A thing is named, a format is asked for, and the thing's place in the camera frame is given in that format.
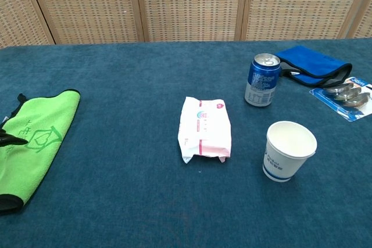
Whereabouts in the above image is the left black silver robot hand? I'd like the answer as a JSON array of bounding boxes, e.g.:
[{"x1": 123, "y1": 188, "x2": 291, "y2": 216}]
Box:
[{"x1": 0, "y1": 130, "x2": 29, "y2": 148}]

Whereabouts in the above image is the green and grey cloth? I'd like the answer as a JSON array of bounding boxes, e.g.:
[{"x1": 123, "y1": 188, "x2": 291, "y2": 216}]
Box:
[{"x1": 0, "y1": 88, "x2": 81, "y2": 215}]

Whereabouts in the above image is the blue cloth black trim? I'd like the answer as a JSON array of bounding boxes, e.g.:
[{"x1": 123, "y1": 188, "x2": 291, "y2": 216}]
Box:
[{"x1": 274, "y1": 45, "x2": 353, "y2": 88}]

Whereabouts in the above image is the teal table carpet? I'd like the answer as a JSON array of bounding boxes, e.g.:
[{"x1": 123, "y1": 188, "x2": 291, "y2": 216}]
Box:
[{"x1": 0, "y1": 38, "x2": 372, "y2": 248}]

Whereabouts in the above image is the white pink tissue pack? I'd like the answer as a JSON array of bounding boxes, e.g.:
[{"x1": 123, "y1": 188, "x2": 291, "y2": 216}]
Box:
[{"x1": 177, "y1": 96, "x2": 233, "y2": 164}]

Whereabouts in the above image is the woven bamboo folding screen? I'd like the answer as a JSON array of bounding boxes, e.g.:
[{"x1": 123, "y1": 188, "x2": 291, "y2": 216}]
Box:
[{"x1": 0, "y1": 0, "x2": 372, "y2": 49}]

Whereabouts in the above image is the blue drink can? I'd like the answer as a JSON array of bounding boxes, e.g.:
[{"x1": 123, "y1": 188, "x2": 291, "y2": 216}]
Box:
[{"x1": 245, "y1": 53, "x2": 282, "y2": 107}]

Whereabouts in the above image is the white paper cup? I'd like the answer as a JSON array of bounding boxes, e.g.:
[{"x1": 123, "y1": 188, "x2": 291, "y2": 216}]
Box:
[{"x1": 262, "y1": 120, "x2": 318, "y2": 184}]

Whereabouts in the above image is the blister pack of metal hooks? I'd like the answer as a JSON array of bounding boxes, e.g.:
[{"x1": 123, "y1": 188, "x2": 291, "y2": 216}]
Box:
[{"x1": 309, "y1": 76, "x2": 372, "y2": 123}]

